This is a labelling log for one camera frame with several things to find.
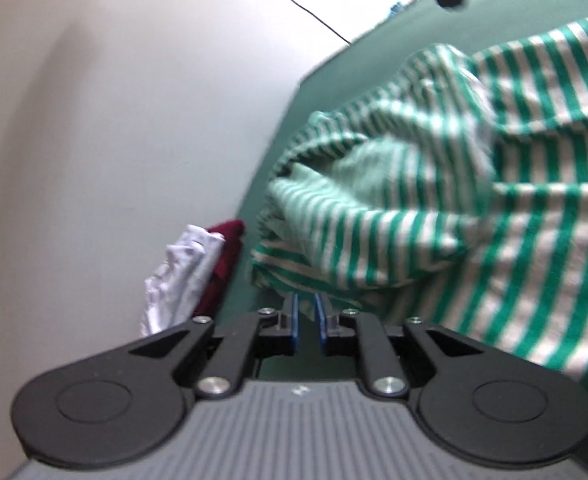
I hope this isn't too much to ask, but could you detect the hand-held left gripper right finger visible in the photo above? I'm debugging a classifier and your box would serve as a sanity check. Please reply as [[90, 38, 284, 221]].
[[315, 294, 475, 401]]

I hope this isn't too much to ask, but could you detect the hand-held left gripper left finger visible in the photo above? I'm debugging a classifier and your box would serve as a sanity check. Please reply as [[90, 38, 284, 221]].
[[131, 294, 301, 401]]

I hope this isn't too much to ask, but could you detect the white folded shirt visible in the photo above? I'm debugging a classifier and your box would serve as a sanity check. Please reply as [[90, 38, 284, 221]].
[[140, 224, 225, 338]]

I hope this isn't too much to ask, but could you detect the green table cloth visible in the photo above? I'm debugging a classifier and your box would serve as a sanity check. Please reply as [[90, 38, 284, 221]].
[[214, 0, 588, 431]]

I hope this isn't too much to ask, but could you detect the dark red folded sweater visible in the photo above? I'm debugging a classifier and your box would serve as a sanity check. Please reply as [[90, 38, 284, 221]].
[[194, 219, 247, 318]]

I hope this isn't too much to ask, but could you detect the dark wall cable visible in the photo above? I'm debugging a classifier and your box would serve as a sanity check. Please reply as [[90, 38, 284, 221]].
[[224, 0, 351, 46]]

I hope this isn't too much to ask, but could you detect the green white striped shirt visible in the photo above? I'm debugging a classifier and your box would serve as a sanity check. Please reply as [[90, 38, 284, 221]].
[[251, 10, 588, 401]]

